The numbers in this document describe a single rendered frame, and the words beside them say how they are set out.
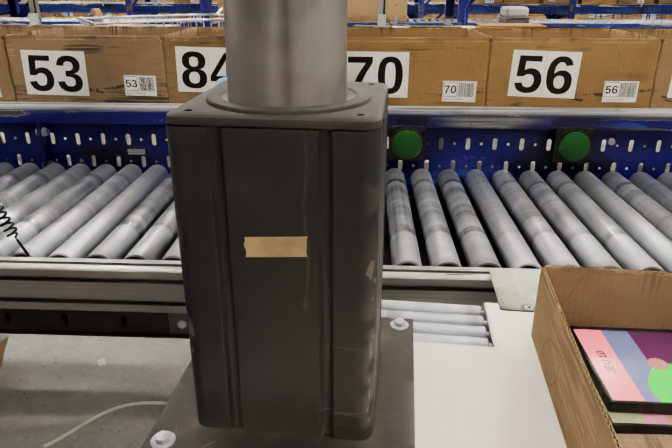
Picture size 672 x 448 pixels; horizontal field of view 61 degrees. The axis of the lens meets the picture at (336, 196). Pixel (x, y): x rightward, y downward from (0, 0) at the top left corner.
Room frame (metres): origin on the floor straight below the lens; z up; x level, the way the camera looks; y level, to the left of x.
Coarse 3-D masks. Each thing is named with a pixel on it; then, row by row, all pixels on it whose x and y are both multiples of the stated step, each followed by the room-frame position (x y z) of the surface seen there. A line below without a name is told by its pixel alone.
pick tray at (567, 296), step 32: (544, 288) 0.58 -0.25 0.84; (576, 288) 0.61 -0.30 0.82; (608, 288) 0.61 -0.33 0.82; (640, 288) 0.60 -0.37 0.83; (544, 320) 0.56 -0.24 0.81; (576, 320) 0.61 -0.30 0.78; (608, 320) 0.60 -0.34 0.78; (640, 320) 0.60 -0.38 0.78; (544, 352) 0.54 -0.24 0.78; (576, 352) 0.44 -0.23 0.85; (576, 384) 0.43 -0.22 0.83; (576, 416) 0.41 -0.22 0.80
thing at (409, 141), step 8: (400, 136) 1.30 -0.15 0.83; (408, 136) 1.30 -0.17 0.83; (416, 136) 1.30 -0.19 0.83; (392, 144) 1.30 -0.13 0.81; (400, 144) 1.30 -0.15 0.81; (408, 144) 1.30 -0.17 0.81; (416, 144) 1.30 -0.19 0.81; (400, 152) 1.30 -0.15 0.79; (408, 152) 1.30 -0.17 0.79; (416, 152) 1.30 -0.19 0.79
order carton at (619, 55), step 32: (480, 32) 1.50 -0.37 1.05; (512, 32) 1.65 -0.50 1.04; (544, 32) 1.64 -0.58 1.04; (576, 32) 1.64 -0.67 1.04; (608, 32) 1.63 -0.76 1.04; (608, 64) 1.35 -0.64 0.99; (640, 64) 1.35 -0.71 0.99; (512, 96) 1.36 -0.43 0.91; (576, 96) 1.35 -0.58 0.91; (640, 96) 1.35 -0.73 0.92
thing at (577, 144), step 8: (568, 136) 1.28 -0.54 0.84; (576, 136) 1.28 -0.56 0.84; (584, 136) 1.28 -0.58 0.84; (560, 144) 1.28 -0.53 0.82; (568, 144) 1.28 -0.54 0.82; (576, 144) 1.28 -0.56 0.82; (584, 144) 1.28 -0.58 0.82; (560, 152) 1.28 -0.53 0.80; (568, 152) 1.28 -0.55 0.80; (576, 152) 1.28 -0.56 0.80; (584, 152) 1.28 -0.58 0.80; (568, 160) 1.28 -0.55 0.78; (576, 160) 1.28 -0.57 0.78
